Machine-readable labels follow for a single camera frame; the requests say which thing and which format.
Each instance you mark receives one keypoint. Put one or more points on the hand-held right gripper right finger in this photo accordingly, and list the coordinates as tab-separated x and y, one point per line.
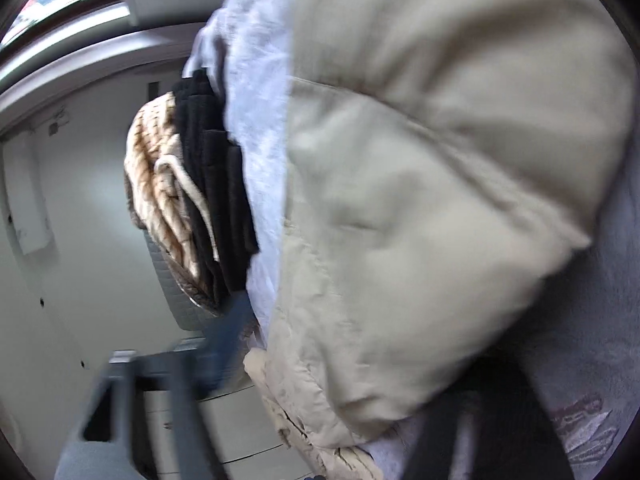
480	435

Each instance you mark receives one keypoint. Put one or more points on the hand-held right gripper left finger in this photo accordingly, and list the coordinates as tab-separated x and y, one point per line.
227	355

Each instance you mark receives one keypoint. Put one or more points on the beige padded jacket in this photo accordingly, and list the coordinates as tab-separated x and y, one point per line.
415	200

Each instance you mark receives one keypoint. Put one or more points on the black knitted garment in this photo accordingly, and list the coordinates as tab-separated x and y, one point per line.
220	195

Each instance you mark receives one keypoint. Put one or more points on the beige brown striped fuzzy garment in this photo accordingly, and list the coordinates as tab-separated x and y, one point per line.
162	190

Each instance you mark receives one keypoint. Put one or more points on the white wardrobe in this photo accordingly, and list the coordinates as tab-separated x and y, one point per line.
75	230

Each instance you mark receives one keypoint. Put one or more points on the lavender plush embroidered blanket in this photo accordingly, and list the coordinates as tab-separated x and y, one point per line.
252	125

